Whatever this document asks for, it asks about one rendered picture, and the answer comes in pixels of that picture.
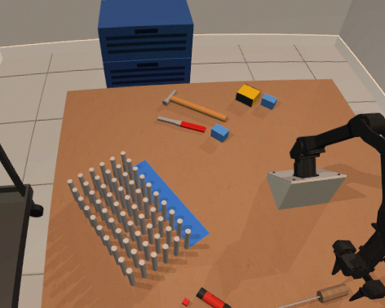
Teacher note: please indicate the blue cube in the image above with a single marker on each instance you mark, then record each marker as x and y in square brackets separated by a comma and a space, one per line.
[219, 132]
[268, 101]

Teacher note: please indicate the small red cube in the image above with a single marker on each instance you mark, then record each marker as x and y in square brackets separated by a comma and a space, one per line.
[185, 302]

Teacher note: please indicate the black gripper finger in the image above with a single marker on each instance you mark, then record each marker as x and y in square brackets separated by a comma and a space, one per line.
[358, 294]
[336, 268]

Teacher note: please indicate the wooden-handled tool with grey metal shaft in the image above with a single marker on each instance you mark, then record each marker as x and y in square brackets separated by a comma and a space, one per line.
[325, 294]

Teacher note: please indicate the hammer with wooden handle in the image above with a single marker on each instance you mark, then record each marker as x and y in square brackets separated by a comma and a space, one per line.
[194, 107]

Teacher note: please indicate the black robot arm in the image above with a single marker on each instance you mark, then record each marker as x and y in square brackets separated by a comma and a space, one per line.
[368, 126]

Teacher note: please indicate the blue tape strip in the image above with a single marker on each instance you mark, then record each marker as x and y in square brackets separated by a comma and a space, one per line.
[198, 232]

